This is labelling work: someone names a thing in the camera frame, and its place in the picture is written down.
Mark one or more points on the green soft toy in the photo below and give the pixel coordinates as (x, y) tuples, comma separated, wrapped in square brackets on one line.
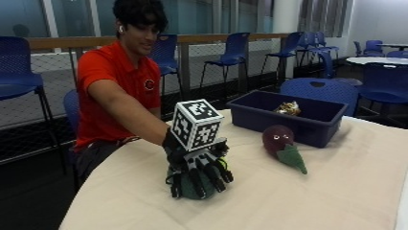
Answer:
[(187, 188)]

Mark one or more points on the purple eggplant soft toy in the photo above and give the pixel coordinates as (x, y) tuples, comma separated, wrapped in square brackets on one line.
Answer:
[(278, 139)]

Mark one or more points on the white marker cube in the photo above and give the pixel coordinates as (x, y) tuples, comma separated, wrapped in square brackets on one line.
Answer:
[(197, 124)]

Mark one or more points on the beige tablecloth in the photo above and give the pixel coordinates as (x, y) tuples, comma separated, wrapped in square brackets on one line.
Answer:
[(298, 198)]

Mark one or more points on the golden striped soft toy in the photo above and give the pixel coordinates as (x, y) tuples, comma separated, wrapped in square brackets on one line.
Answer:
[(288, 108)]

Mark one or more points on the dark blue plastic bin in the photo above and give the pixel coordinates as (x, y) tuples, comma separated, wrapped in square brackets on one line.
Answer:
[(314, 126)]

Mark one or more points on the blue chair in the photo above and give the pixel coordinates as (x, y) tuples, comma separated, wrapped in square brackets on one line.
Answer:
[(288, 46), (323, 91), (70, 108), (372, 47), (399, 54), (319, 43), (384, 84), (19, 76), (167, 54), (234, 51)]

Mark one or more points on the the person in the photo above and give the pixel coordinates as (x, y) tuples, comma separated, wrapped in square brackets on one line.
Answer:
[(114, 83)]

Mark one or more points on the white round table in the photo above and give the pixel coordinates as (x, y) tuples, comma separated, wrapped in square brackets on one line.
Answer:
[(377, 60), (395, 45)]

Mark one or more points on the white earbud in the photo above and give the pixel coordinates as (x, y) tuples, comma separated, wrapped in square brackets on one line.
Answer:
[(120, 29)]

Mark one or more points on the wooden railing with mesh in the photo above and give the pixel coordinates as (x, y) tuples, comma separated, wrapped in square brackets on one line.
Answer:
[(55, 43)]

